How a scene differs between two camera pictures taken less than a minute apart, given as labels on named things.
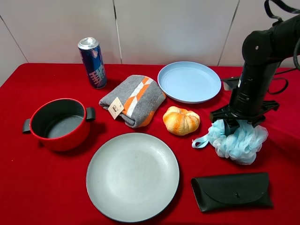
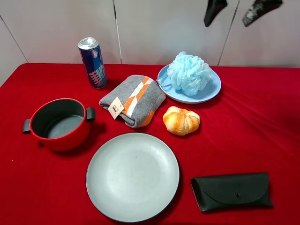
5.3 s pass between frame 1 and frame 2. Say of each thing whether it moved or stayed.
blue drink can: stayed
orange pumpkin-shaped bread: stayed
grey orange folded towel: stayed
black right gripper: moved
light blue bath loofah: moved
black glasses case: stayed
